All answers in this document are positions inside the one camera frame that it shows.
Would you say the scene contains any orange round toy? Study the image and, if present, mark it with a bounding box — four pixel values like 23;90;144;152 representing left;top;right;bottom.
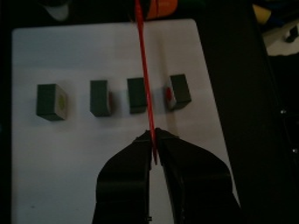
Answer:
144;0;179;20

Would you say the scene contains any pale rounded object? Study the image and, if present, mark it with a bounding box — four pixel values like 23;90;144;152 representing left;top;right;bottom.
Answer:
42;1;72;22

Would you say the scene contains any yellow object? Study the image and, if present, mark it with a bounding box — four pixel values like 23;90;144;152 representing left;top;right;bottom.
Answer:
251;3;272;26

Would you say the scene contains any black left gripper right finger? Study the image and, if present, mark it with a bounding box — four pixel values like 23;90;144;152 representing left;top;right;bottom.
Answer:
154;127;244;224

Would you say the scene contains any toy sushi piece green centre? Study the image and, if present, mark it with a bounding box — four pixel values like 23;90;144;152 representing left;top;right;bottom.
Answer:
35;83;70;122

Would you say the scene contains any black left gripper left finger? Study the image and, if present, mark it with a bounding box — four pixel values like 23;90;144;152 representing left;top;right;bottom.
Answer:
91;129;154;224

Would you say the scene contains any white cutting board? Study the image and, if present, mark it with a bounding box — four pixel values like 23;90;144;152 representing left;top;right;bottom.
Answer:
11;18;240;224

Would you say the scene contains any toy sushi piece red centre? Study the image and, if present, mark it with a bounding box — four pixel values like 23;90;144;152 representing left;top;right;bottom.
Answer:
126;77;150;115
164;73;192;111
88;80;115;118

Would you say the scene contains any red toy knife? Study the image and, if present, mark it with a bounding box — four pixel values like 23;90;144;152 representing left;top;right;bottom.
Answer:
134;0;159;165

